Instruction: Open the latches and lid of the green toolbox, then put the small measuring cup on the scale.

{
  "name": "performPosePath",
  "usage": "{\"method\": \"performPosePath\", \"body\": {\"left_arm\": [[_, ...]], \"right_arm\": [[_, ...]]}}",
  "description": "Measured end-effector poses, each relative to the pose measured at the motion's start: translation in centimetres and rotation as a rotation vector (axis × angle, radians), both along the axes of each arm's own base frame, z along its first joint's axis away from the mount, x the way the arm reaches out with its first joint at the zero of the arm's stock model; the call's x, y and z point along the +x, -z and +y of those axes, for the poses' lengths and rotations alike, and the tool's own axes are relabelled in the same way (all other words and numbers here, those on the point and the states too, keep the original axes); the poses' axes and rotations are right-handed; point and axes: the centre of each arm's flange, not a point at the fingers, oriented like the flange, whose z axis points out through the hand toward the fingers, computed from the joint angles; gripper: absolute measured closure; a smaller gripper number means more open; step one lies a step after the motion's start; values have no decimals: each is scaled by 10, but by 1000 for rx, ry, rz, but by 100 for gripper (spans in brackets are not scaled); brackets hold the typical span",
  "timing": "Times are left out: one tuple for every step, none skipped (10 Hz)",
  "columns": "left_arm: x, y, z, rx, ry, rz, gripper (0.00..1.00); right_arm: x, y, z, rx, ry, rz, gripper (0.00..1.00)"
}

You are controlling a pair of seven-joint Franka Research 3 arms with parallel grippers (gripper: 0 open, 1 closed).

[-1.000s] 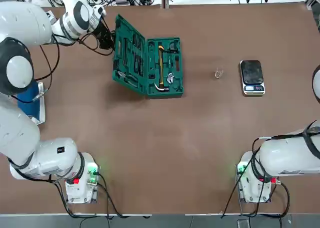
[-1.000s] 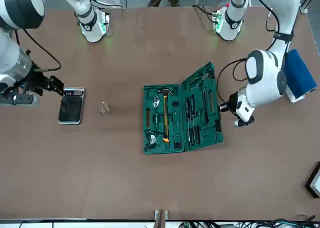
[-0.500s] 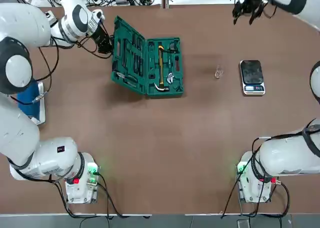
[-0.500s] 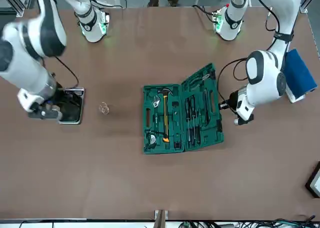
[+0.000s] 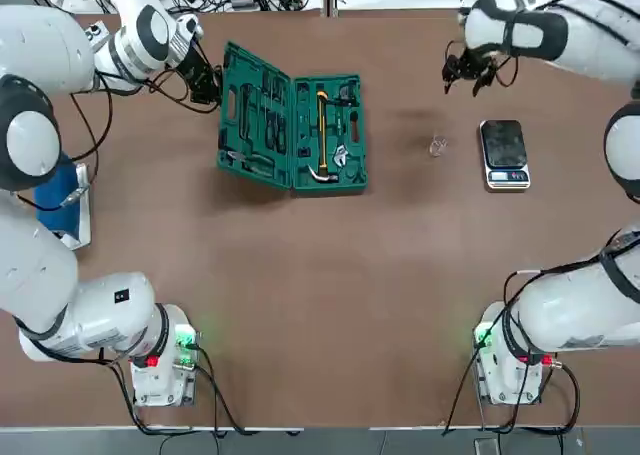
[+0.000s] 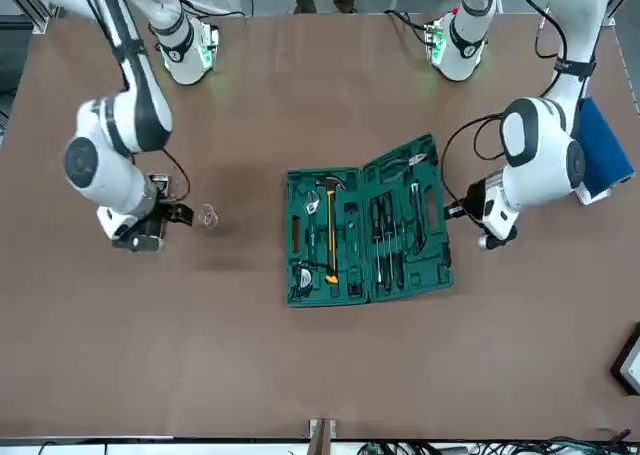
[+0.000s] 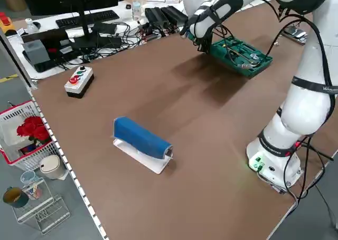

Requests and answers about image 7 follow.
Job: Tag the black monitor stand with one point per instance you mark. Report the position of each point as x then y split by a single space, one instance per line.
85 26

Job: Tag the yellow box red button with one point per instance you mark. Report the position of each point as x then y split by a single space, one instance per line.
6 26

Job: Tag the patterned paper cup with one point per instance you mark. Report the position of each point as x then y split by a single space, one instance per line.
35 192

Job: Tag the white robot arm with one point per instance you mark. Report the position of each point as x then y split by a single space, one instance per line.
303 110

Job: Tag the white side desk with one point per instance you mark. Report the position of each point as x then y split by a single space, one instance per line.
125 15

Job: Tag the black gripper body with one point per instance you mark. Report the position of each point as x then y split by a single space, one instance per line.
204 39

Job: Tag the green plastic toolbox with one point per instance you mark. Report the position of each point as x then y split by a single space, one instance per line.
253 74

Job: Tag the clear plastic water bottle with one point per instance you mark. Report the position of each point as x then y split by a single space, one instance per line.
137 10

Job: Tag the white cloth stand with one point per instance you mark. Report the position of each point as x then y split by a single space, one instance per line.
148 163

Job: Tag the white basket red rim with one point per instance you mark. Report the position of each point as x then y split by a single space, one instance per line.
13 116

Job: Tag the black keyboard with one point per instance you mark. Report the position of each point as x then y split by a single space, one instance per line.
87 18

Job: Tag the black power supply unit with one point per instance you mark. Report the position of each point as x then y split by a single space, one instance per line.
174 13
155 14

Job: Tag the light blue cup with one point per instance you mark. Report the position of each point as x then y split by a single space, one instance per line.
27 178

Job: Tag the grey box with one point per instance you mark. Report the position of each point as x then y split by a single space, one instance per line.
37 52

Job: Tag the black computer monitor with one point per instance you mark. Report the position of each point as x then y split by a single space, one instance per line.
66 0

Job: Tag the small white trash bin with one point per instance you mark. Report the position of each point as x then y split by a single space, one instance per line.
51 168

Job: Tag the silver pliers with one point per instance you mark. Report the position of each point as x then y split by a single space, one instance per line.
248 65

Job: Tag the silver black digital scale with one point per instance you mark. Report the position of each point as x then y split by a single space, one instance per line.
295 33

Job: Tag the blue cloth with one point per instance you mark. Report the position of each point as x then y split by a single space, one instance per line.
137 137

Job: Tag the dark mug yellow inside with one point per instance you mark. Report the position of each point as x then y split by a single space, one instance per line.
18 201

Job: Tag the red roses bunch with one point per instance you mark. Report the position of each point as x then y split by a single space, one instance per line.
31 129

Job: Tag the white black button box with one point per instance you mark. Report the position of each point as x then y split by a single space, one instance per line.
79 79

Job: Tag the black flat device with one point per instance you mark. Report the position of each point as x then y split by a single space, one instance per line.
47 35

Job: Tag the small bottle white cap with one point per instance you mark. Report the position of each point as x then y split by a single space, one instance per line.
31 27

